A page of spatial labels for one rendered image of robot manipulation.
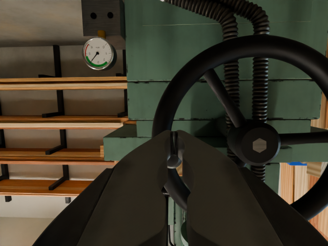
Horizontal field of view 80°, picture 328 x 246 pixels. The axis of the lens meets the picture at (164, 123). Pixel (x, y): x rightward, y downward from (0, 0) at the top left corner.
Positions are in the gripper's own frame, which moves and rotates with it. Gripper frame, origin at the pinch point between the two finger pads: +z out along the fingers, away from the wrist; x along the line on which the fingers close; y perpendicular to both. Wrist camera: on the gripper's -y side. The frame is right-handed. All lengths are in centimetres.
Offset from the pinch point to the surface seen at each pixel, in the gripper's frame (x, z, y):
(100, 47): -13.7, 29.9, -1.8
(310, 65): 18.1, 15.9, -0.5
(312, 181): 130, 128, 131
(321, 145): 34.2, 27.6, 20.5
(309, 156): 31.7, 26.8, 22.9
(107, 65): -12.5, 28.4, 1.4
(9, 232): -241, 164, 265
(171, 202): -1, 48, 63
